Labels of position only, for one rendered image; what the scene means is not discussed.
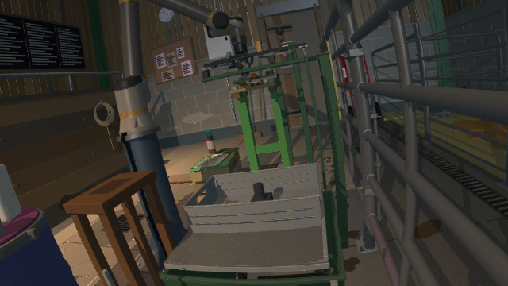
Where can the green platform scale frame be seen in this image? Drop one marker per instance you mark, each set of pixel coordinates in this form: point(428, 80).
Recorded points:
point(334, 159)

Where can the dark test weight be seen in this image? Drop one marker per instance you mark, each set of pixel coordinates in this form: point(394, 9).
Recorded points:
point(261, 192)

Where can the red white green can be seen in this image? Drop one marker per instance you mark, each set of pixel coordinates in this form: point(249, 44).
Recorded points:
point(210, 142)

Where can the black notice board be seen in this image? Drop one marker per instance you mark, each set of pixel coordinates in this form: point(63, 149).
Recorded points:
point(39, 41)

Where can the floor drain grate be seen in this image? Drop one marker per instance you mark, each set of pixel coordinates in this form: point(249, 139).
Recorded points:
point(456, 173)

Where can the round wall clock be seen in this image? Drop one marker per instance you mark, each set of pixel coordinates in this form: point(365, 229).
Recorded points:
point(166, 14)

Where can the grey pipe railing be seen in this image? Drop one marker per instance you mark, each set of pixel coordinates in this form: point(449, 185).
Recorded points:
point(436, 97)

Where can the red sign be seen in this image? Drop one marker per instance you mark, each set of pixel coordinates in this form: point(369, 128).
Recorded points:
point(344, 77)

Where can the black knob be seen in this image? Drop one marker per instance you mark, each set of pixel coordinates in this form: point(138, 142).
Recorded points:
point(279, 29)

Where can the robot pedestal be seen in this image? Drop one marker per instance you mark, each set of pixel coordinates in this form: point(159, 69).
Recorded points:
point(152, 178)

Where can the grey pipe gate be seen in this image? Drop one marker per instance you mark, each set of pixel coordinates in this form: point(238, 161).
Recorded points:
point(456, 37)

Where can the grey door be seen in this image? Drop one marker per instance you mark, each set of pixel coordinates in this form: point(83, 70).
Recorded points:
point(303, 28)

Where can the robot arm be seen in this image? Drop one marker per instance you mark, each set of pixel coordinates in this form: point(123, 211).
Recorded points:
point(131, 59)

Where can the white plastic container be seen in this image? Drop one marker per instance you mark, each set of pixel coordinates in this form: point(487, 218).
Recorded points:
point(7, 194)

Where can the dark scale beam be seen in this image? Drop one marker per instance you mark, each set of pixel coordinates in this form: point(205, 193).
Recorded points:
point(254, 54)

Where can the grey scale platform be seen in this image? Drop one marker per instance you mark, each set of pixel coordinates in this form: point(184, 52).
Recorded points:
point(250, 246)

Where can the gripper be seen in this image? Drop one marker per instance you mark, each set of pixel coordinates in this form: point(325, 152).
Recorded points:
point(239, 47)

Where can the white camera box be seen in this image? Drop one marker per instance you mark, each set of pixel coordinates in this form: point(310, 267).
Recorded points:
point(218, 47)

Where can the blue drum with purple lid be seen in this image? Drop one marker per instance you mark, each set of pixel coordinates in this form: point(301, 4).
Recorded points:
point(31, 258)

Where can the brown wooden stool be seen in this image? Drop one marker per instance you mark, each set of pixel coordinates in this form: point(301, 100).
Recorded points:
point(115, 190)

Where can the grey wall rail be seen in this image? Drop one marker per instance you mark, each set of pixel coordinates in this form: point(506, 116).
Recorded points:
point(59, 74)

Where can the green crate with tray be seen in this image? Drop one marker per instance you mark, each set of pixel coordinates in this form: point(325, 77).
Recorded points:
point(216, 165)

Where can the grey tote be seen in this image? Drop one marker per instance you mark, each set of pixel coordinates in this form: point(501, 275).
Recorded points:
point(254, 210)

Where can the cork notice board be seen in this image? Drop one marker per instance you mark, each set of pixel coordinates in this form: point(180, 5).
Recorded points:
point(173, 60)

